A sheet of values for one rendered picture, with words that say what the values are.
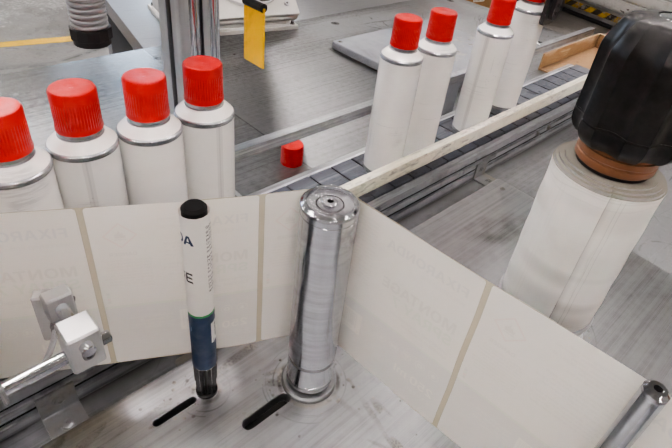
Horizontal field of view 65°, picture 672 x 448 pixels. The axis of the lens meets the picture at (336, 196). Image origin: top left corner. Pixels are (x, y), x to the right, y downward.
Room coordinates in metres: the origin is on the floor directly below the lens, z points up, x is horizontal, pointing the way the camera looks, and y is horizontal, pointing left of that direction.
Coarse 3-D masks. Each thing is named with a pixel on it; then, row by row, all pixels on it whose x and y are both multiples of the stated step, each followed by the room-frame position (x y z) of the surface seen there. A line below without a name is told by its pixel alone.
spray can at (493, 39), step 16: (496, 0) 0.74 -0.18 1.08; (512, 0) 0.74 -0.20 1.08; (496, 16) 0.74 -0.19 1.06; (512, 16) 0.75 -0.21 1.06; (480, 32) 0.74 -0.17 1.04; (496, 32) 0.73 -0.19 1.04; (512, 32) 0.74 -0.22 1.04; (480, 48) 0.74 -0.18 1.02; (496, 48) 0.73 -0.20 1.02; (480, 64) 0.73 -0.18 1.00; (496, 64) 0.73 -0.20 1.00; (464, 80) 0.75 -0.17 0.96; (480, 80) 0.73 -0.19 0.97; (496, 80) 0.73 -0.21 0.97; (464, 96) 0.74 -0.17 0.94; (480, 96) 0.73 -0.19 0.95; (464, 112) 0.73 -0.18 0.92; (480, 112) 0.73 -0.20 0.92; (464, 128) 0.73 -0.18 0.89
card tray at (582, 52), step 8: (584, 40) 1.35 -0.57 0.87; (592, 40) 1.39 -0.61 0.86; (600, 40) 1.41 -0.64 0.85; (560, 48) 1.26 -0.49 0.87; (568, 48) 1.29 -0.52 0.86; (576, 48) 1.33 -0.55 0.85; (584, 48) 1.37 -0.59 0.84; (592, 48) 1.40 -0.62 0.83; (544, 56) 1.20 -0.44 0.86; (552, 56) 1.24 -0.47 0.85; (560, 56) 1.27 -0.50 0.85; (568, 56) 1.31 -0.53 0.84; (576, 56) 1.32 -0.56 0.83; (584, 56) 1.33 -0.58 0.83; (592, 56) 1.34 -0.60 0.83; (544, 64) 1.21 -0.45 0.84; (552, 64) 1.24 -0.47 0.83; (560, 64) 1.25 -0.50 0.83; (584, 64) 1.27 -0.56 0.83
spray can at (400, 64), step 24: (408, 24) 0.59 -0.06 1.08; (384, 48) 0.61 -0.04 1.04; (408, 48) 0.59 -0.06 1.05; (384, 72) 0.59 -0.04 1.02; (408, 72) 0.59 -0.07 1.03; (384, 96) 0.59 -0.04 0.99; (408, 96) 0.59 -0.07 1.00; (384, 120) 0.59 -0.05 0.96; (408, 120) 0.60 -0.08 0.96; (384, 144) 0.58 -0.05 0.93
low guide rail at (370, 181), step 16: (576, 80) 0.94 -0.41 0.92; (544, 96) 0.84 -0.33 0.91; (560, 96) 0.88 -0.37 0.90; (512, 112) 0.76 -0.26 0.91; (528, 112) 0.80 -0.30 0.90; (480, 128) 0.69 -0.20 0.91; (496, 128) 0.73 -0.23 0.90; (432, 144) 0.63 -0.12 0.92; (448, 144) 0.64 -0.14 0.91; (464, 144) 0.67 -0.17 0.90; (400, 160) 0.58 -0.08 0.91; (416, 160) 0.59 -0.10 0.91; (432, 160) 0.62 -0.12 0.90; (368, 176) 0.53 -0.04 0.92; (384, 176) 0.54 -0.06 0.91; (400, 176) 0.57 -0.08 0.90; (352, 192) 0.50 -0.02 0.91
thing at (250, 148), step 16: (576, 32) 1.07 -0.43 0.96; (592, 32) 1.12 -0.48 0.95; (544, 48) 0.97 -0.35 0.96; (336, 112) 0.59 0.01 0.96; (352, 112) 0.60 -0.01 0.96; (368, 112) 0.62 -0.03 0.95; (288, 128) 0.54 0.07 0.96; (304, 128) 0.54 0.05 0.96; (320, 128) 0.56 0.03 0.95; (240, 144) 0.49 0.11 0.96; (256, 144) 0.49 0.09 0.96; (272, 144) 0.51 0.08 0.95; (240, 160) 0.48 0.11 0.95
